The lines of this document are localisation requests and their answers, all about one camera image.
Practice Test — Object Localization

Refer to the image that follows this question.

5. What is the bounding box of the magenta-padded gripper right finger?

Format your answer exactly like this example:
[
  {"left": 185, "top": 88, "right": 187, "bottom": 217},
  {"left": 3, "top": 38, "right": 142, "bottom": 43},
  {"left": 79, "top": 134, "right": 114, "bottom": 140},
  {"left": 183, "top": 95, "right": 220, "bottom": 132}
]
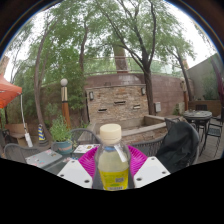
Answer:
[{"left": 128, "top": 145, "right": 171, "bottom": 190}]

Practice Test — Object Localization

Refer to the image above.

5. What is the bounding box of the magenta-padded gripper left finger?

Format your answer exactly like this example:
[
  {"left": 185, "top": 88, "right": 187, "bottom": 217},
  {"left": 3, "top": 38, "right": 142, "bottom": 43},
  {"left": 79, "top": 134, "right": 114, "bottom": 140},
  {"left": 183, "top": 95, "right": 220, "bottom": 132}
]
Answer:
[{"left": 57, "top": 145, "right": 100, "bottom": 190}]

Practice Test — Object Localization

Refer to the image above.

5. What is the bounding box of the clear yellow-labelled drink bottle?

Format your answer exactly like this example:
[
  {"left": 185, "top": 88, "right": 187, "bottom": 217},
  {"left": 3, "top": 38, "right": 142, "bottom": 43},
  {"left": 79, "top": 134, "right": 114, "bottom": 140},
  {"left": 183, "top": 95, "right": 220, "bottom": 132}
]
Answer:
[{"left": 94, "top": 123, "right": 132, "bottom": 192}]

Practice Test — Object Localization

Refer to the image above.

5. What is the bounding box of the white sticker sheet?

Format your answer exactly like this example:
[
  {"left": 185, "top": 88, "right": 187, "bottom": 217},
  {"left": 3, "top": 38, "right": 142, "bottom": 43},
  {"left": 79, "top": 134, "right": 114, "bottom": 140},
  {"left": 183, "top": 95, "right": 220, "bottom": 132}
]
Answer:
[{"left": 73, "top": 143, "right": 100, "bottom": 155}]

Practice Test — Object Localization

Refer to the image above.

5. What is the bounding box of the grey laptop with stickers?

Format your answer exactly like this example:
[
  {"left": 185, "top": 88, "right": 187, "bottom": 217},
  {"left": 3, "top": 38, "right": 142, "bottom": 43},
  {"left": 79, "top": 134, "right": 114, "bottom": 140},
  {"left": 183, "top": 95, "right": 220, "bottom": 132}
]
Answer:
[{"left": 24, "top": 148, "right": 63, "bottom": 169}]

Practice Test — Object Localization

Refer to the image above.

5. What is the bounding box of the black backpack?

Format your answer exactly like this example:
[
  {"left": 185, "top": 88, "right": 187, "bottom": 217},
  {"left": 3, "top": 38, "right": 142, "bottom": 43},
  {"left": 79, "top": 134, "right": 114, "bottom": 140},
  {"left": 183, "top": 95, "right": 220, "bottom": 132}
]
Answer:
[{"left": 155, "top": 120, "right": 200, "bottom": 165}]

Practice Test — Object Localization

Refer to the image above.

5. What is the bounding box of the green plant in blue pot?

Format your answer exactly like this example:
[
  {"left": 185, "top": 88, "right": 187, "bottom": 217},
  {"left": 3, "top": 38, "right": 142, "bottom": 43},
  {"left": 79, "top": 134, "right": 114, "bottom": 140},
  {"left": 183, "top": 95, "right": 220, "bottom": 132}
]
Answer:
[{"left": 49, "top": 114, "right": 74, "bottom": 155}]

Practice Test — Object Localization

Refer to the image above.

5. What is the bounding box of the yellow blue striped cone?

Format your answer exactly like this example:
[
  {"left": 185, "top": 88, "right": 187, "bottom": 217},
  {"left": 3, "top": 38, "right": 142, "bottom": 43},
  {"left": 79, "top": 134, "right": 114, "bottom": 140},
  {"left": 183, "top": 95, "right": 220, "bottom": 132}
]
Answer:
[{"left": 37, "top": 123, "right": 47, "bottom": 143}]

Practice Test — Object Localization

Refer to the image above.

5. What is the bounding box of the dark round patio table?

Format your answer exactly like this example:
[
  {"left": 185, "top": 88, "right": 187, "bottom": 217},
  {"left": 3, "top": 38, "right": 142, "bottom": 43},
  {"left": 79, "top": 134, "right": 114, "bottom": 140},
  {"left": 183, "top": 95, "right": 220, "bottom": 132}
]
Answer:
[{"left": 182, "top": 110, "right": 213, "bottom": 134}]

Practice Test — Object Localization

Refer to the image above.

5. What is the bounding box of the black metal chair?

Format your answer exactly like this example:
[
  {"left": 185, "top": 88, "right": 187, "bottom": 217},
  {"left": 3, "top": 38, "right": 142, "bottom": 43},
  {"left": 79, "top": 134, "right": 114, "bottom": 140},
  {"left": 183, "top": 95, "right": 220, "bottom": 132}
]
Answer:
[{"left": 200, "top": 114, "right": 224, "bottom": 158}]

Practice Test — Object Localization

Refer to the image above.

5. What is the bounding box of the slender-trunked tree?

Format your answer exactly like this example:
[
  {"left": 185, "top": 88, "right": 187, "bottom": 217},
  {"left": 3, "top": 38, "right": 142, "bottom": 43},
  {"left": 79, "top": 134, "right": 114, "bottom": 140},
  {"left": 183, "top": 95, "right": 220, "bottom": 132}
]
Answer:
[{"left": 13, "top": 13, "right": 88, "bottom": 143}]

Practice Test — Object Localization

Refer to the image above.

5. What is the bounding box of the orange patio umbrella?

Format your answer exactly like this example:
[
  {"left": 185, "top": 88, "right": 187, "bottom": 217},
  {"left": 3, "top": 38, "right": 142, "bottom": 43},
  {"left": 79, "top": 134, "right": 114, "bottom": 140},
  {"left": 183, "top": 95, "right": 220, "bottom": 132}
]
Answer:
[{"left": 0, "top": 73, "right": 23, "bottom": 109}]

